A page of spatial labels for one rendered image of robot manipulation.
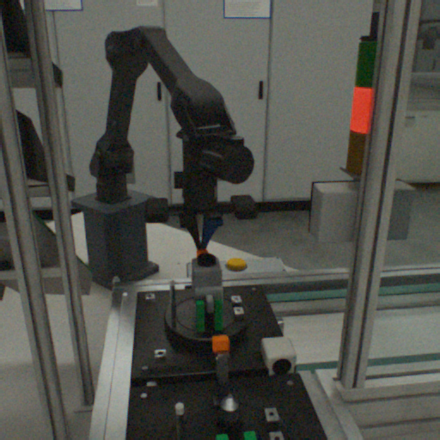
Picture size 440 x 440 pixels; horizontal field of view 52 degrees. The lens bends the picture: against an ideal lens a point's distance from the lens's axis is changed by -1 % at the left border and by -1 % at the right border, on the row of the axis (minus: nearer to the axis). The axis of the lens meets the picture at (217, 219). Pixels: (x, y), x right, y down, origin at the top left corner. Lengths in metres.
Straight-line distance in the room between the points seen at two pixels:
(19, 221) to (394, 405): 0.56
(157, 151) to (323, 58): 1.51
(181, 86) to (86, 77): 3.00
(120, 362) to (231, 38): 3.16
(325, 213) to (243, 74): 3.15
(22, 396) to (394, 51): 0.75
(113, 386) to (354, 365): 0.34
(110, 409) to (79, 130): 3.22
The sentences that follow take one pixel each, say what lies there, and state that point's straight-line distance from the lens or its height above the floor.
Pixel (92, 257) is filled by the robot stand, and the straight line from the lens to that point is 1.13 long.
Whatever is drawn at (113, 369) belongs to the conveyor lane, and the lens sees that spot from 0.72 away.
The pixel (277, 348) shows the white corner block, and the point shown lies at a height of 0.99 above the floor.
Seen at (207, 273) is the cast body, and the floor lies 1.08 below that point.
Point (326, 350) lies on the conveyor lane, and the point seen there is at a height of 0.92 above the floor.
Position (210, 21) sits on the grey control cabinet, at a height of 1.55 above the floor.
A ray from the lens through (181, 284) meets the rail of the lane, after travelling 0.91.
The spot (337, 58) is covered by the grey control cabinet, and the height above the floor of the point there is 1.28.
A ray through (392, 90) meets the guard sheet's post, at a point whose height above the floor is 1.36.
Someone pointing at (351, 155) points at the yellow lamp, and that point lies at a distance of 0.57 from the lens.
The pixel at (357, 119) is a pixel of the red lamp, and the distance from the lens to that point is 0.56.
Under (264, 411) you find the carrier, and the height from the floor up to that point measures 1.00.
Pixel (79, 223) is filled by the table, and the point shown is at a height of 0.86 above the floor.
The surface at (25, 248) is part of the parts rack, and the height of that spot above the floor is 1.22.
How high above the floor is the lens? 1.41
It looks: 22 degrees down
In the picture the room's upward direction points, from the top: straight up
